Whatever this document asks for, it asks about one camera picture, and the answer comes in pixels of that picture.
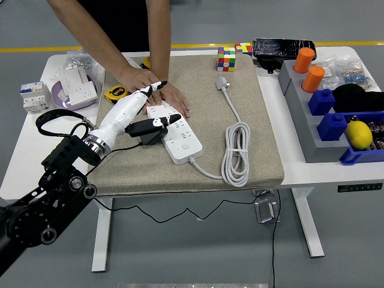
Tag blue block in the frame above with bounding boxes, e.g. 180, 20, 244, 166
308, 88, 336, 116
317, 112, 349, 142

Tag person's right hand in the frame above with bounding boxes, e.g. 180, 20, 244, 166
118, 65, 164, 106

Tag yellow lemon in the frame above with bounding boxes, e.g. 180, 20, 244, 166
344, 121, 374, 151

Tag white power strip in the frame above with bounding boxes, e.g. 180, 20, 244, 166
146, 101, 203, 165

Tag person's left hand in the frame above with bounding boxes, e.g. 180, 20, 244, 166
158, 81, 191, 118

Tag large colourful puzzle cube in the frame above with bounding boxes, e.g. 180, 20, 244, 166
217, 46, 237, 73

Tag black plastic-wrapped device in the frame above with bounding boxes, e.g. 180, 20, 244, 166
252, 37, 317, 74

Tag white power strip cord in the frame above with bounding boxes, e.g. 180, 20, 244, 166
188, 76, 251, 188

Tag black plug adapter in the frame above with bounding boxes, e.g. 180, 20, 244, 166
138, 127, 169, 146

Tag white wall socket panel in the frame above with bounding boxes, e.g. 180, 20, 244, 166
68, 80, 99, 106

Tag dark circuit boards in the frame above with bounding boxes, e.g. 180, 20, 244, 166
346, 113, 384, 151

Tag white table leg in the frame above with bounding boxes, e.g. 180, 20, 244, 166
91, 197, 113, 273
292, 188, 325, 259

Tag clear bag of screws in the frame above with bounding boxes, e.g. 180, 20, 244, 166
65, 49, 106, 79

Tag purple bowl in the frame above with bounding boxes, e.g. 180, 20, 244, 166
50, 74, 101, 110

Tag small colourful puzzle cube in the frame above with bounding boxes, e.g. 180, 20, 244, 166
234, 42, 253, 58

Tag person's torso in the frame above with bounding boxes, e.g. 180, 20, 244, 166
76, 0, 151, 53

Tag clear bags of components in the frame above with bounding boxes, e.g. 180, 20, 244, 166
314, 56, 374, 91

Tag large silver metal bracket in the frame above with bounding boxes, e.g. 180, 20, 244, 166
254, 200, 281, 224

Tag black table control panel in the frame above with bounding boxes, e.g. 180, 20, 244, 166
337, 182, 384, 193

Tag large grey block holder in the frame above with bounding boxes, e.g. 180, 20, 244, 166
284, 78, 353, 164

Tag grey-brown fabric mat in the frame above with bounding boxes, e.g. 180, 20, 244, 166
88, 53, 285, 197

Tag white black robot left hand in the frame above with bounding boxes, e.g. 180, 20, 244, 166
89, 80, 182, 151

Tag white wall switch panel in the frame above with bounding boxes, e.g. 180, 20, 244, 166
119, 53, 144, 70

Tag white circuit breaker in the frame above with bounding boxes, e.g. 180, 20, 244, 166
20, 80, 51, 114

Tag orange cylinder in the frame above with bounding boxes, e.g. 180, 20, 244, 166
301, 65, 326, 94
293, 47, 316, 74

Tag thin black adapter cord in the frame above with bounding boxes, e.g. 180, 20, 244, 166
86, 142, 282, 288

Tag blue plastic bin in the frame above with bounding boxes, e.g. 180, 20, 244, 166
338, 110, 384, 166

